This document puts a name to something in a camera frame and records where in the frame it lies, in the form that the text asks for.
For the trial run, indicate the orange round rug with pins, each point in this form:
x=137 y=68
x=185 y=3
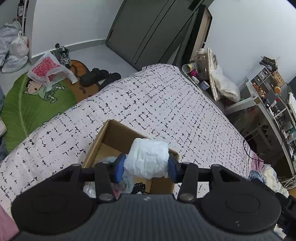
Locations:
x=78 y=67

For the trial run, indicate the black slipper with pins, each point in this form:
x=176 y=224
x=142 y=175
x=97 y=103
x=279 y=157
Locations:
x=92 y=76
x=111 y=78

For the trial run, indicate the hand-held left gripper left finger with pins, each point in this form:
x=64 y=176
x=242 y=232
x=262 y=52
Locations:
x=120 y=170

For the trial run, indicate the pile of white garbage bags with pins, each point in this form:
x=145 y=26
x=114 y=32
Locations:
x=8 y=34

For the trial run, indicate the pale pink slipper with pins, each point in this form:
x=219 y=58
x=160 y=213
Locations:
x=2 y=126

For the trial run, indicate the dark wardrobe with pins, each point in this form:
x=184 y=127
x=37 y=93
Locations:
x=152 y=30

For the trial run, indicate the small lidded container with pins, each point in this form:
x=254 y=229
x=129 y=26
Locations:
x=204 y=85

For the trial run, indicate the pink fabric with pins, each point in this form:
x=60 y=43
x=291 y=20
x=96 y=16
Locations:
x=7 y=222

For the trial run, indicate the small grey plastic bag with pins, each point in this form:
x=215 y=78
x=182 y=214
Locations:
x=15 y=63

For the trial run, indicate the bed with patterned white cover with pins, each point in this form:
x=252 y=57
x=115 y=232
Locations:
x=150 y=99

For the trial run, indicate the small pink toy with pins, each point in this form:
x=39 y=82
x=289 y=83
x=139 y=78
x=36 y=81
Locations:
x=194 y=73

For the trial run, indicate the pink cloth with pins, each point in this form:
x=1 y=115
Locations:
x=255 y=160

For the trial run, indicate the green leaf rug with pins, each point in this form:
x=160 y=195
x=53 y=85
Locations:
x=23 y=111

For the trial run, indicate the orange fruit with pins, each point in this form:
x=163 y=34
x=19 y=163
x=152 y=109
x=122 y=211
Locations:
x=277 y=89

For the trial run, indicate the dark bedside table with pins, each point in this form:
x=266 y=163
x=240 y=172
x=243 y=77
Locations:
x=208 y=96

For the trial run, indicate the glass jar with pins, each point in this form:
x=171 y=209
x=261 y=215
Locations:
x=203 y=63

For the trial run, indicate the white plastic bag by bedside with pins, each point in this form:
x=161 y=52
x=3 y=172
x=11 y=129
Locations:
x=223 y=83

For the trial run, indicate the white cloth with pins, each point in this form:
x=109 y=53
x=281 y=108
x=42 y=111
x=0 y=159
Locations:
x=272 y=177

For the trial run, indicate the paper cup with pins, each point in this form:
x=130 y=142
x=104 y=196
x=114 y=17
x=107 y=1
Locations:
x=187 y=67

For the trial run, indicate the white keyboard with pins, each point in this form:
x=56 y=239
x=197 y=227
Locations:
x=292 y=103

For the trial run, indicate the grey drawer organizer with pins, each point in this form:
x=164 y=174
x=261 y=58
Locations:
x=261 y=77

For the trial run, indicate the black soft item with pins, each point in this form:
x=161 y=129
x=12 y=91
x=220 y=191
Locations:
x=138 y=187

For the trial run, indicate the woven basket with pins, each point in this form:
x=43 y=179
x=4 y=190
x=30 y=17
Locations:
x=278 y=79

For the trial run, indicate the white tied plastic bag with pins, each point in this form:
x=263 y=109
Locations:
x=19 y=47

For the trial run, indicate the cardboard box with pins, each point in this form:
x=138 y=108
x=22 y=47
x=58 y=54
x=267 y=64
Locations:
x=115 y=136

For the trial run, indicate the white desk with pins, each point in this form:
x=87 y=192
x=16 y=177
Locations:
x=249 y=102

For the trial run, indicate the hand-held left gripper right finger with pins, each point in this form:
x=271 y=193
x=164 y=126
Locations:
x=172 y=170

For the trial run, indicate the blue knit cloth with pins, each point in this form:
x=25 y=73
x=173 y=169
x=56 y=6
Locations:
x=254 y=175

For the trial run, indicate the dark bottle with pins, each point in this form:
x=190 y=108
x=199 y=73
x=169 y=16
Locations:
x=20 y=8

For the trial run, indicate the white soft bundle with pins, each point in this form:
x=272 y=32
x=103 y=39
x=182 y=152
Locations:
x=145 y=157

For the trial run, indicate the small white case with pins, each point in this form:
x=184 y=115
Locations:
x=195 y=80

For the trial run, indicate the red printed plastic bag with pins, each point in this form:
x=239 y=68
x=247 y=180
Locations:
x=45 y=68

